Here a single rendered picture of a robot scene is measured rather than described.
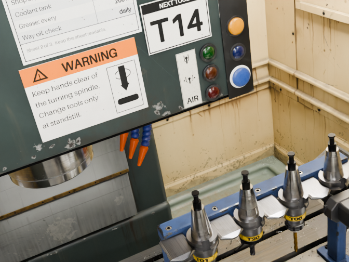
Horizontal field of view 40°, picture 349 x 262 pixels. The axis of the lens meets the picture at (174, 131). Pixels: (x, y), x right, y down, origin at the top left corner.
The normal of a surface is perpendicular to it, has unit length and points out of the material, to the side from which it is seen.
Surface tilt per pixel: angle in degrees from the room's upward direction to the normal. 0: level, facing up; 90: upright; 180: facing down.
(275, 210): 0
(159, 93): 90
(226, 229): 0
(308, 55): 90
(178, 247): 0
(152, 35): 90
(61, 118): 90
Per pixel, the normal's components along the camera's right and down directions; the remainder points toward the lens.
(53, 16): 0.40, 0.40
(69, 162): 0.66, 0.27
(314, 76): -0.90, 0.33
